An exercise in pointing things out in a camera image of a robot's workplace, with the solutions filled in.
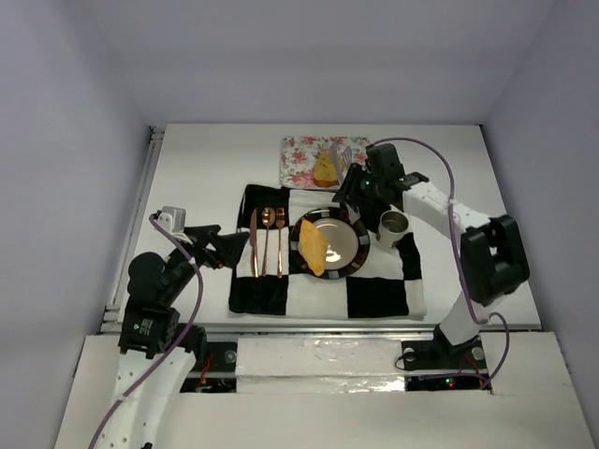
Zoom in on brown crusted bread slice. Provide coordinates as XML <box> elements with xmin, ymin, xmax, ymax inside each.
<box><xmin>313</xmin><ymin>151</ymin><xmax>339</xmax><ymax>188</ymax></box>

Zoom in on silver metal tongs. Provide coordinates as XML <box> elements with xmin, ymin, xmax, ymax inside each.
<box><xmin>329</xmin><ymin>142</ymin><xmax>353</xmax><ymax>184</ymax></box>

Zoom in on light yellow bread slice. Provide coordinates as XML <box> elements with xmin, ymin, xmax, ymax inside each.
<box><xmin>298</xmin><ymin>219</ymin><xmax>329</xmax><ymax>277</ymax></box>

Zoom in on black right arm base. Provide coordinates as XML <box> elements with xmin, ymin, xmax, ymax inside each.
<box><xmin>400</xmin><ymin>326</ymin><xmax>488</xmax><ymax>371</ymax></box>

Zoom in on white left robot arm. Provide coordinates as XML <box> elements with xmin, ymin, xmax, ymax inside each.
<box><xmin>89</xmin><ymin>214</ymin><xmax>249</xmax><ymax>448</ymax></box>

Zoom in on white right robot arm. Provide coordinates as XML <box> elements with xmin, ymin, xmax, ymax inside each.
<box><xmin>333</xmin><ymin>138</ymin><xmax>530</xmax><ymax>357</ymax></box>

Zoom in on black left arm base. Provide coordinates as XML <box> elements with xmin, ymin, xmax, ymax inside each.
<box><xmin>180</xmin><ymin>327</ymin><xmax>238</xmax><ymax>393</ymax></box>

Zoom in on copper knife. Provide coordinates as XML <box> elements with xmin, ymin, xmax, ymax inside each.
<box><xmin>250</xmin><ymin>209</ymin><xmax>259</xmax><ymax>278</ymax></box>

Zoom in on white mug with metal interior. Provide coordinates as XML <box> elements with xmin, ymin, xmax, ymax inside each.
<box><xmin>376</xmin><ymin>210</ymin><xmax>410</xmax><ymax>249</ymax></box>

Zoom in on round plate with patterned rim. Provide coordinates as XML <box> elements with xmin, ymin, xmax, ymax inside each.
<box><xmin>288</xmin><ymin>207</ymin><xmax>371</xmax><ymax>280</ymax></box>

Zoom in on copper spoon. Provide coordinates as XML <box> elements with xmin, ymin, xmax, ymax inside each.
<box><xmin>261</xmin><ymin>207</ymin><xmax>275</xmax><ymax>276</ymax></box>

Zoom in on copper fork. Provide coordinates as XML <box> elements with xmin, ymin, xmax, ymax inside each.
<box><xmin>275</xmin><ymin>208</ymin><xmax>285</xmax><ymax>279</ymax></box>

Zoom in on floral rectangular tray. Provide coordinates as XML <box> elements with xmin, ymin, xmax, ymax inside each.
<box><xmin>280</xmin><ymin>136</ymin><xmax>371</xmax><ymax>190</ymax></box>

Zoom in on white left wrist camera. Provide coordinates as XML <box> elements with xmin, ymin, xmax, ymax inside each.
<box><xmin>156</xmin><ymin>206</ymin><xmax>186</xmax><ymax>234</ymax></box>

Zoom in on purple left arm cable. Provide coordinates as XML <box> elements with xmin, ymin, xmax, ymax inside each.
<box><xmin>86</xmin><ymin>212</ymin><xmax>207</xmax><ymax>449</ymax></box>

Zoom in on aluminium rail frame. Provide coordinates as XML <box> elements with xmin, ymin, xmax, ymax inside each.
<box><xmin>95</xmin><ymin>125</ymin><xmax>497</xmax><ymax>380</ymax></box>

